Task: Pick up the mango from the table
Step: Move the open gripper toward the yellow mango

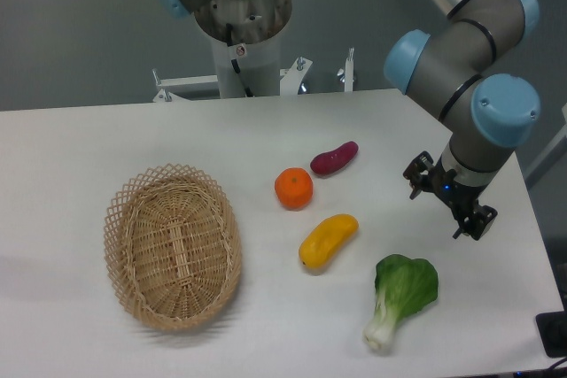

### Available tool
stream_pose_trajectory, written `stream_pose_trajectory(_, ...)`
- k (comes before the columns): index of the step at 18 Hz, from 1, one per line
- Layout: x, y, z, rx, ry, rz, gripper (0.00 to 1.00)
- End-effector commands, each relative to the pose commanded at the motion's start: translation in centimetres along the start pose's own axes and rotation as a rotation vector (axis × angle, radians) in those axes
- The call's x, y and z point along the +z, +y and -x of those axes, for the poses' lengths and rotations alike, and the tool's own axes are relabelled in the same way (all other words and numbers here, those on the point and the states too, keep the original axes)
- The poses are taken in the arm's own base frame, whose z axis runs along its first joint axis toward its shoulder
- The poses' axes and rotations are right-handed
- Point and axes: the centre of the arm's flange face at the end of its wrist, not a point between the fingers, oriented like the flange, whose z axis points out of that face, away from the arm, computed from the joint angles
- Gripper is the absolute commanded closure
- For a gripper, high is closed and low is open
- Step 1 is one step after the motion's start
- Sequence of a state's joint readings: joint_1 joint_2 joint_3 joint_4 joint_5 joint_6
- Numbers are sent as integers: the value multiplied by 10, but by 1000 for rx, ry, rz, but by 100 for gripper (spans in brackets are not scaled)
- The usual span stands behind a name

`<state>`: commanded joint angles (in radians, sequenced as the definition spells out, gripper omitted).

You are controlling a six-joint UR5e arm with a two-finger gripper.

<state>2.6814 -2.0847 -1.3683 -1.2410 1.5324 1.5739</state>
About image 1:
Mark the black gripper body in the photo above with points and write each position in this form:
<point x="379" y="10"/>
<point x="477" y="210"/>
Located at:
<point x="458" y="197"/>

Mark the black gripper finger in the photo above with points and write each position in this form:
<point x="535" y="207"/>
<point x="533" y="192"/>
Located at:
<point x="474" y="222"/>
<point x="417" y="174"/>

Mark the yellow mango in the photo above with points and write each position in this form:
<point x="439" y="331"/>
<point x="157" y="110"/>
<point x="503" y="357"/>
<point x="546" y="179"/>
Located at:
<point x="326" y="239"/>

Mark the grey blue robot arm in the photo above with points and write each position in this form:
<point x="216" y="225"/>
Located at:
<point x="488" y="116"/>

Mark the purple sweet potato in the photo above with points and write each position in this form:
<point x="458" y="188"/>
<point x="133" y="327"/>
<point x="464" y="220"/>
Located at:
<point x="330" y="162"/>

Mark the green bok choy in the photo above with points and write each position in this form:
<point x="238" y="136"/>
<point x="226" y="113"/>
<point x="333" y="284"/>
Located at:
<point x="403" y="287"/>

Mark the orange tangerine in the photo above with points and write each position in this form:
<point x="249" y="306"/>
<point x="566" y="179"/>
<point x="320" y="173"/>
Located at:
<point x="294" y="188"/>

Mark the black device at table edge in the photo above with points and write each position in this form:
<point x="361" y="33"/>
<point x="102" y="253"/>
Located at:
<point x="552" y="330"/>

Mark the woven wicker basket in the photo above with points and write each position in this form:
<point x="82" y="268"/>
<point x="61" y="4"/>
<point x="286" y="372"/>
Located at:
<point x="172" y="247"/>

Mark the grey frame leg right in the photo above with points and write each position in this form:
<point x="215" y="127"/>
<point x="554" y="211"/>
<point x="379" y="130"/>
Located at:
<point x="551" y="154"/>

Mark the white metal base frame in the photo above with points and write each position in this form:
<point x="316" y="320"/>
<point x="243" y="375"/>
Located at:
<point x="292" y="81"/>

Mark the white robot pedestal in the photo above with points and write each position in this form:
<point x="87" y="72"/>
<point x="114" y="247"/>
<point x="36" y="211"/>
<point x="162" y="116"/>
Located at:
<point x="245" y="37"/>

